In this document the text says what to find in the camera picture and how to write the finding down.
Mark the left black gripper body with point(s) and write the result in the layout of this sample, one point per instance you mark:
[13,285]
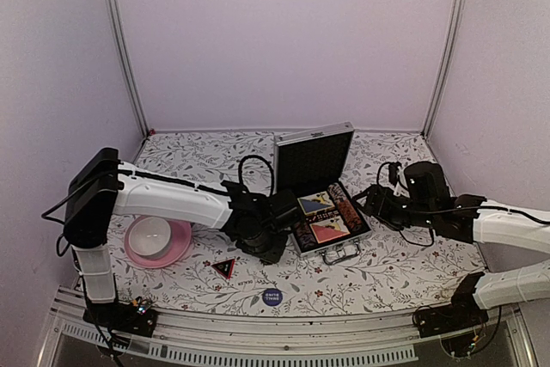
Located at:
[261,245]

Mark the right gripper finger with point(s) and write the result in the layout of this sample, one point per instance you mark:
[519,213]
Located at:
[370,195]
[373,208]

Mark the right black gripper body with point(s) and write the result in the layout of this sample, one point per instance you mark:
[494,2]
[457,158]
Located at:
[417,214]

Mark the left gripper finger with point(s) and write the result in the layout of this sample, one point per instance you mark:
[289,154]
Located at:
[267,259]
[275,252]

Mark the orange black chip roll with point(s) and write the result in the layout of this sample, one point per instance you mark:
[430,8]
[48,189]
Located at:
[351,218]

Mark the blue peach chip stack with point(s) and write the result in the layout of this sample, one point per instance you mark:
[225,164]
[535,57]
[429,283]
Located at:
[337,193]

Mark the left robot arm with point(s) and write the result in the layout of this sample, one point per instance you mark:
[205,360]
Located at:
[258,224]

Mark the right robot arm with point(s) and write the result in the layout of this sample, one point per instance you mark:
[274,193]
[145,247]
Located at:
[418,196]

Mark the chip row in case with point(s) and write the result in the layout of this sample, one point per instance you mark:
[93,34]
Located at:
[304,238]

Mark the white dealer button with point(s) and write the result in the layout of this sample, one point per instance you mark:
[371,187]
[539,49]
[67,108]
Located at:
[248,284]

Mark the blue small blind button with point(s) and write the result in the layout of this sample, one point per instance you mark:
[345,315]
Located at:
[272,297]

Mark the aluminium poker case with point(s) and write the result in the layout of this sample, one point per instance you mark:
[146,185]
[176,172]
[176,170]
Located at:
[310,164]

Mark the red dice row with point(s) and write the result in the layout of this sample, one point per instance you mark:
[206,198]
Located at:
[322,216]

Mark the black triangle button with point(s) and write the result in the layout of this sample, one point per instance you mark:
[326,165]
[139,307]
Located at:
[224,268]

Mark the red card deck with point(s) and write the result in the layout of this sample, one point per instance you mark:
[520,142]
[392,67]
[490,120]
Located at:
[329,230]

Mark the pink plate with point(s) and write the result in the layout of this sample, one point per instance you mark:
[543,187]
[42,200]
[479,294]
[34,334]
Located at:
[181,240]

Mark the white bowl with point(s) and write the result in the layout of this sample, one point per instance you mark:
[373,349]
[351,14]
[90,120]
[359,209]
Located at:
[149,237]

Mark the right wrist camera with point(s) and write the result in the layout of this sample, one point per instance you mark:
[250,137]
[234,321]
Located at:
[396,179]

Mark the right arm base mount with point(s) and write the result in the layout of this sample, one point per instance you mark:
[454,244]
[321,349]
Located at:
[462,311]

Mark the front aluminium rail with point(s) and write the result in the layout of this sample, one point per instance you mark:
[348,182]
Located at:
[193,339]

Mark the right aluminium frame post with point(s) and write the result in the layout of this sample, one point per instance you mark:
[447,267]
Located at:
[453,30]

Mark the aluminium frame post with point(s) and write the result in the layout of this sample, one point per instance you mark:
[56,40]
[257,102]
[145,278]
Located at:
[453,30]
[123,54]

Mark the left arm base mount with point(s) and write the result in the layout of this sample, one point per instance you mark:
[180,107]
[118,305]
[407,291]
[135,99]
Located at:
[137,318]

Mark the left aluminium frame post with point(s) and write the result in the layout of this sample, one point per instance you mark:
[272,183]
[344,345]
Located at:
[123,54]

